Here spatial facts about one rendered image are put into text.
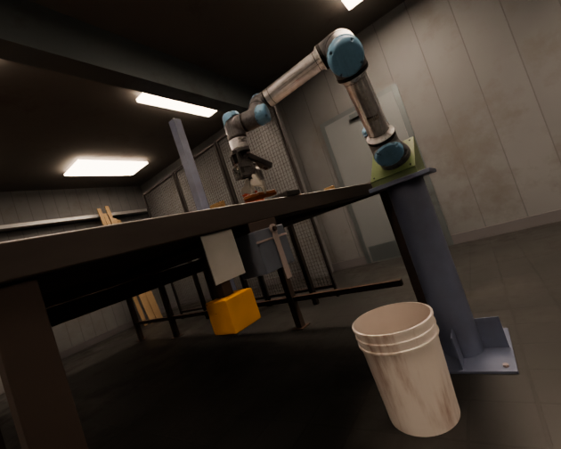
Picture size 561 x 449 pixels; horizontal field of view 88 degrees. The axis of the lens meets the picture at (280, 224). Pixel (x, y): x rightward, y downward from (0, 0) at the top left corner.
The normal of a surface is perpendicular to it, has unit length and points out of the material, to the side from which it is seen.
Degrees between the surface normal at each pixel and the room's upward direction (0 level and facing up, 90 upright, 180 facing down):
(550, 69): 90
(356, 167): 90
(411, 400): 93
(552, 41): 90
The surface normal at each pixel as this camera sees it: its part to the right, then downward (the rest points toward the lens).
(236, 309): 0.74, -0.28
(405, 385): -0.44, 0.17
